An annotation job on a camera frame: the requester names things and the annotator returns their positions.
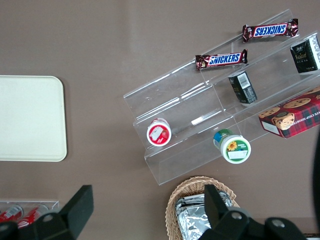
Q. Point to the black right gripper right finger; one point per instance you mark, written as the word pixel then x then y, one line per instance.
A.
pixel 215 207

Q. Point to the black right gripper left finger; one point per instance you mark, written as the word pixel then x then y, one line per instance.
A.
pixel 77 205

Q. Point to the light wicker basket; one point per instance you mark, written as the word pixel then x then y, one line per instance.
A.
pixel 180 192

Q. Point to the beige plastic tray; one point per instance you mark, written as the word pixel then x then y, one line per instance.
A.
pixel 30 117

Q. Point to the clear acrylic bottle rack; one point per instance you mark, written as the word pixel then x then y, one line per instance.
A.
pixel 55 203

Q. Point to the foil-wrapped pack stack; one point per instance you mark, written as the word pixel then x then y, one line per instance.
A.
pixel 190 220

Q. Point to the green lid yogurt cup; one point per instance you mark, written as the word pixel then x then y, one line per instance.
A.
pixel 236 150

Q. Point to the red lid yogurt cup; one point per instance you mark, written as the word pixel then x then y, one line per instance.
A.
pixel 158 133

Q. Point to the clear acrylic step stand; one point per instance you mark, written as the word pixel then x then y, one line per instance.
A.
pixel 195 100

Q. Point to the red tartan cookie box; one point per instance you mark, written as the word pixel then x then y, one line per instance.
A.
pixel 292 115

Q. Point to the small black carton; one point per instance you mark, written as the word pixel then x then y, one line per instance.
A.
pixel 243 87
pixel 305 55

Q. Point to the Snickers chocolate bar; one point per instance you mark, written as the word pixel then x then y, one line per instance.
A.
pixel 270 30
pixel 222 59

